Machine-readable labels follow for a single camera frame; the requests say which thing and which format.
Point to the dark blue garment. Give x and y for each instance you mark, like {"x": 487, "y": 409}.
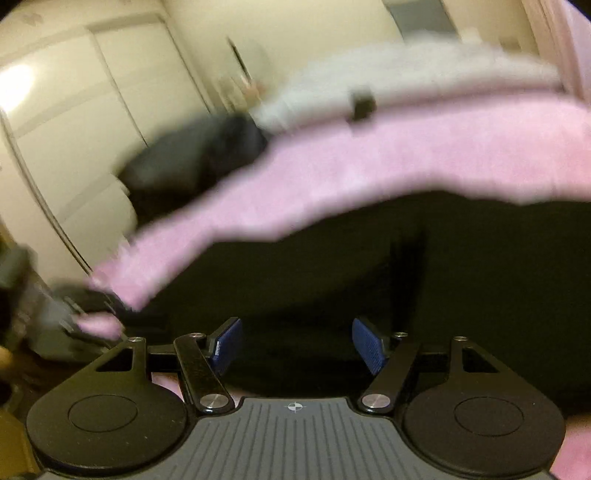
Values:
{"x": 242, "y": 136}

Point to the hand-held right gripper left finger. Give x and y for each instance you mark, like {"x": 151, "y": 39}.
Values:
{"x": 229, "y": 344}

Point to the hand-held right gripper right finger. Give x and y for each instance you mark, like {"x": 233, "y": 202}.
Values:
{"x": 369, "y": 344}

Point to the grey pillow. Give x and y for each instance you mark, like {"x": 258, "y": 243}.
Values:
{"x": 418, "y": 14}

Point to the white wardrobe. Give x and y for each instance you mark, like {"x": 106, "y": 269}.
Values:
{"x": 78, "y": 115}

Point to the black garment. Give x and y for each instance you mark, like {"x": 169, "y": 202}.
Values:
{"x": 415, "y": 277}

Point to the pink floral blanket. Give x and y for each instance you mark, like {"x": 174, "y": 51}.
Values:
{"x": 369, "y": 170}

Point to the dark grey garment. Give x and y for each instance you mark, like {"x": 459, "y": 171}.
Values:
{"x": 175, "y": 159}

